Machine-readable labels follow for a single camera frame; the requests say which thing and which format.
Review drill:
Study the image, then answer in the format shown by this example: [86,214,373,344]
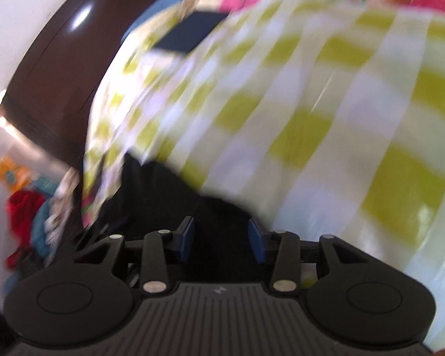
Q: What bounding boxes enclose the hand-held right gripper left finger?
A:
[74,217,196,298]

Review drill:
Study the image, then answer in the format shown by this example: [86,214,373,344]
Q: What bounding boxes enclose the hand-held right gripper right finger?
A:
[248,218,398,294]

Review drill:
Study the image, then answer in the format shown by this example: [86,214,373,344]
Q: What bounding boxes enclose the black pants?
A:
[83,153,320,286]

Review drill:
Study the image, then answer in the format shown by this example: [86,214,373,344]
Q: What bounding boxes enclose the green checked plastic sheet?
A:
[82,0,445,344]

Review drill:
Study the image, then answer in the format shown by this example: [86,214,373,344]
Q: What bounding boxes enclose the light blue cloth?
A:
[31,178,61,261]

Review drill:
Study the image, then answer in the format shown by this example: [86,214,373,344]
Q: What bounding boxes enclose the red cloth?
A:
[5,189,47,272]

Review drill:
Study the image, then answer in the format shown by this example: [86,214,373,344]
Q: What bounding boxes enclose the orange packet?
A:
[0,156,32,194]

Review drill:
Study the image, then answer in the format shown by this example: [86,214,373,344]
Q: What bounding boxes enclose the dark blue notebook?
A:
[152,10,231,56]

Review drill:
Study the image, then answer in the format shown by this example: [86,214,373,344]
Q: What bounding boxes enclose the dark wooden headboard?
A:
[2,0,205,168]

